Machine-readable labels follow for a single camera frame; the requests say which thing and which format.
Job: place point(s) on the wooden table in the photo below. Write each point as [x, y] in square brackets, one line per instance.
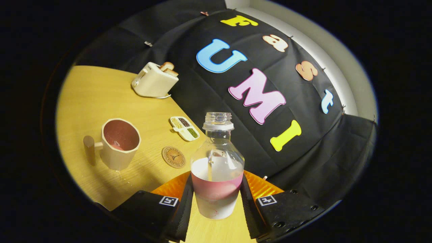
[87, 94]

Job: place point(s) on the copper clip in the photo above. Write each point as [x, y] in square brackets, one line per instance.
[204, 13]

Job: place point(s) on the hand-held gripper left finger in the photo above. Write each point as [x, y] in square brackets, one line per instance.
[184, 209]

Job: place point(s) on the black backdrop cloth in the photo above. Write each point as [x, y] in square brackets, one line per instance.
[209, 94]

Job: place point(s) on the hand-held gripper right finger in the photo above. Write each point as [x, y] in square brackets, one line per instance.
[249, 209]

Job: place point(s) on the clear juice bottle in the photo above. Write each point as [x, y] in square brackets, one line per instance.
[217, 192]

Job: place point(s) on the cream toaster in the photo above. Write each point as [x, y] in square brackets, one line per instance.
[153, 84]

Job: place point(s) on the toast slice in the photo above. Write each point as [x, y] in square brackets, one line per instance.
[167, 65]
[172, 72]

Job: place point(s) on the silver metal clip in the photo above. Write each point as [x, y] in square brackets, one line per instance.
[148, 43]

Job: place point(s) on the white divided dish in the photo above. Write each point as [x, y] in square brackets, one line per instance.
[185, 128]

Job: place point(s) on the round wooden coaster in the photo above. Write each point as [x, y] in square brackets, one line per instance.
[173, 157]

